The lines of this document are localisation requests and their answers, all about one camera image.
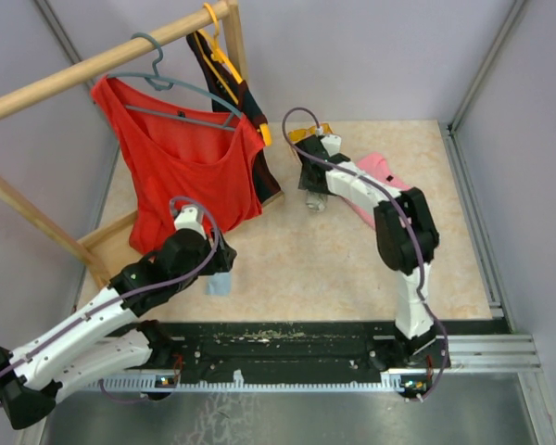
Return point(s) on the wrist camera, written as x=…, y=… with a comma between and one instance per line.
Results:
x=331, y=143
x=191, y=218

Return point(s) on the wooden clothes rack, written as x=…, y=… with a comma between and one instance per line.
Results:
x=227, y=12

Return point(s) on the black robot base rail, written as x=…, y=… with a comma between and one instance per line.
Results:
x=315, y=357

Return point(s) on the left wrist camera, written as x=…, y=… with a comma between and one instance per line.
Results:
x=191, y=218

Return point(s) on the yellow clothes hanger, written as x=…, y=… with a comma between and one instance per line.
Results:
x=227, y=35

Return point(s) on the grey patterned glasses case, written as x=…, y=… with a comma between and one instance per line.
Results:
x=316, y=202

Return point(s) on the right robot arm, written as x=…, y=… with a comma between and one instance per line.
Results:
x=406, y=235

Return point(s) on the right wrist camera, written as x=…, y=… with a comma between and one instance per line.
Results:
x=331, y=143

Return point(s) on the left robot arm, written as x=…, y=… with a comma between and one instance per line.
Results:
x=107, y=334

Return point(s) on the folded pink t-shirt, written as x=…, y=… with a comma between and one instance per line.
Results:
x=376, y=165

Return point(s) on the grey-blue clothes hanger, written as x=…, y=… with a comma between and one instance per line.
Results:
x=161, y=83

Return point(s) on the red tank top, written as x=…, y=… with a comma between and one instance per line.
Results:
x=173, y=151

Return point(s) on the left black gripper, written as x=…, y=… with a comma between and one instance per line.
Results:
x=221, y=260

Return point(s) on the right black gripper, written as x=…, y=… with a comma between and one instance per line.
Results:
x=304, y=184

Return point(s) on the dark navy maroon garment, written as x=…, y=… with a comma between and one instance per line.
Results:
x=224, y=80

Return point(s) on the orange sunglasses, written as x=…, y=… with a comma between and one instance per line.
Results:
x=302, y=133

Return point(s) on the narrow blue cleaning cloth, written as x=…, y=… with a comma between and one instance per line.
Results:
x=219, y=284

